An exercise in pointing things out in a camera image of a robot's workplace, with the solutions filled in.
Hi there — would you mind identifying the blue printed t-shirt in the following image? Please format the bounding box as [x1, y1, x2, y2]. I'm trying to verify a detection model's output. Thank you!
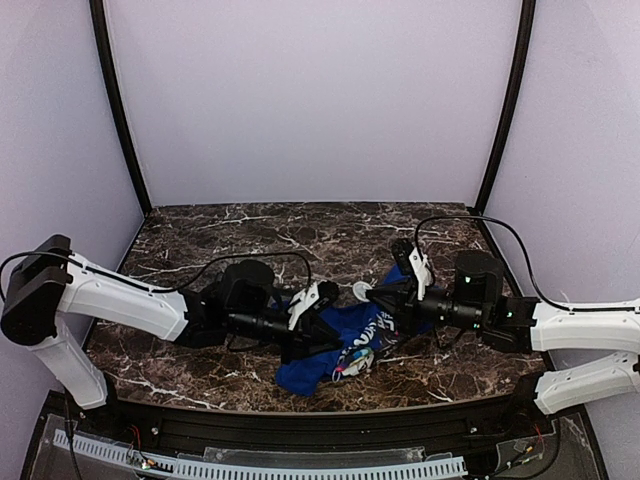
[275, 263, 441, 397]

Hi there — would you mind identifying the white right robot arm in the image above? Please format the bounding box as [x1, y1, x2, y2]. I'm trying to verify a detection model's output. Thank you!
[365, 280, 639, 415]

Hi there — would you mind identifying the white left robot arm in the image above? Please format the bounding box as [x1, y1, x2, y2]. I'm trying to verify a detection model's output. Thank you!
[1, 234, 342, 410]

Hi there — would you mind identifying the rainbow flower plush brooch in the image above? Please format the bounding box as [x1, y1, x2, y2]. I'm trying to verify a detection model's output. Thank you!
[331, 347, 375, 382]

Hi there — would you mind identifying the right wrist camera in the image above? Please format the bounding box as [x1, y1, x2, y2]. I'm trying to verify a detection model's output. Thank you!
[390, 238, 504, 326]

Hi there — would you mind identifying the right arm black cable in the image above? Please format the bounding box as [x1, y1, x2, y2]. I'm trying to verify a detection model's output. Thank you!
[414, 214, 640, 311]

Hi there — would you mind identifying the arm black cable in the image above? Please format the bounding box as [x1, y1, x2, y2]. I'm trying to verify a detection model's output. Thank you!
[414, 214, 640, 311]
[0, 249, 314, 311]

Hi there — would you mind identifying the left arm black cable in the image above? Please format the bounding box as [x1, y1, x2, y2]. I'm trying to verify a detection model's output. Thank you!
[0, 249, 314, 311]

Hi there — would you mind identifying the black front aluminium rail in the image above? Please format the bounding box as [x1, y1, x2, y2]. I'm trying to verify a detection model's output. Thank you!
[119, 397, 515, 453]

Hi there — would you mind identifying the white slotted cable duct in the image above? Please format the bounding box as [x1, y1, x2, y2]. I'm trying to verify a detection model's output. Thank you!
[43, 428, 468, 480]

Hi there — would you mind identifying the right black frame post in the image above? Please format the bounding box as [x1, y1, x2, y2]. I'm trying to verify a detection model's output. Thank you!
[474, 0, 537, 213]

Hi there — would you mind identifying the black frame post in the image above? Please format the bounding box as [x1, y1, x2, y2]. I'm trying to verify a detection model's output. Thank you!
[474, 0, 537, 213]
[89, 0, 152, 217]

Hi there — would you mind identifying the left black frame post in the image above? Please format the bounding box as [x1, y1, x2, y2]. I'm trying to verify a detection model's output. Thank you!
[89, 0, 152, 217]

